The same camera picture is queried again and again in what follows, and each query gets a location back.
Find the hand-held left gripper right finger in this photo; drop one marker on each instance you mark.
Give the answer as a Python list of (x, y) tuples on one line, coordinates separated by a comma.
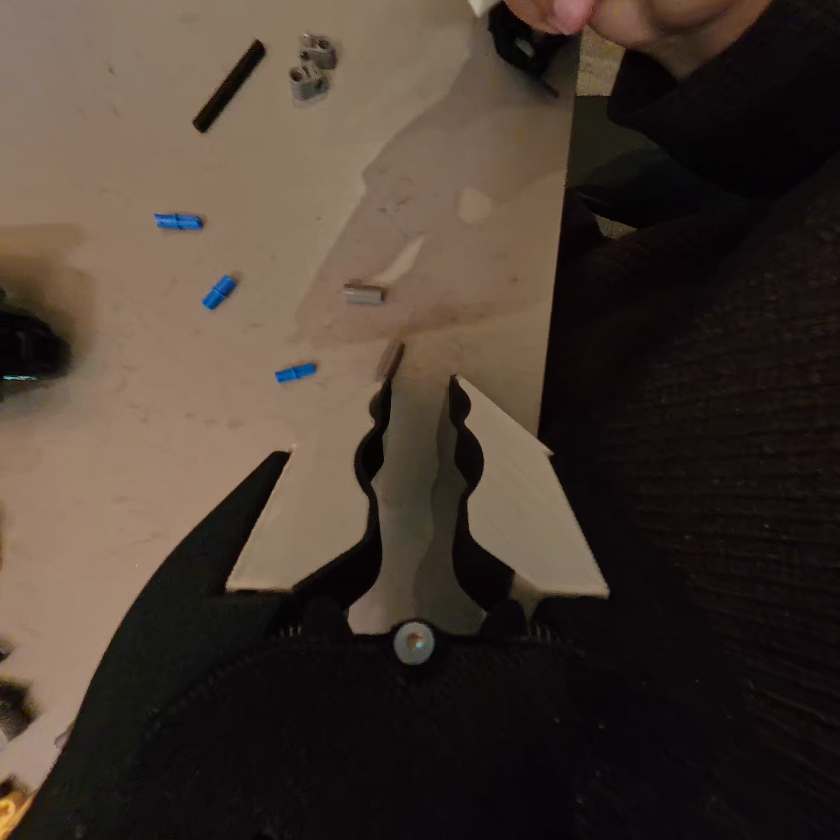
[(538, 525)]

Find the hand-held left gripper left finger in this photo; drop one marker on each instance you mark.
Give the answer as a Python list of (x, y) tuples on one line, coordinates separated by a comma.
[(302, 525)]

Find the person's right hand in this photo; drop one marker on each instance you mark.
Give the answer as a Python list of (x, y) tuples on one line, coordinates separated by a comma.
[(656, 26)]

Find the blue toy connector pin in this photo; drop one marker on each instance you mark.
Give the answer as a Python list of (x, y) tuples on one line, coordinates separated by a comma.
[(219, 292), (178, 222), (295, 373)]

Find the person's black clothed body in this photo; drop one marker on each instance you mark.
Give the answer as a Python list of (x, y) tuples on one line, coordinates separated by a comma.
[(722, 459)]

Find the black toy axle rod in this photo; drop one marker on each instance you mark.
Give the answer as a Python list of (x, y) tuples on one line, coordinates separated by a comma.
[(229, 85)]

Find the small yellow toy vehicle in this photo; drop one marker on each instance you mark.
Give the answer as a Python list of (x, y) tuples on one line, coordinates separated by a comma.
[(26, 348)]

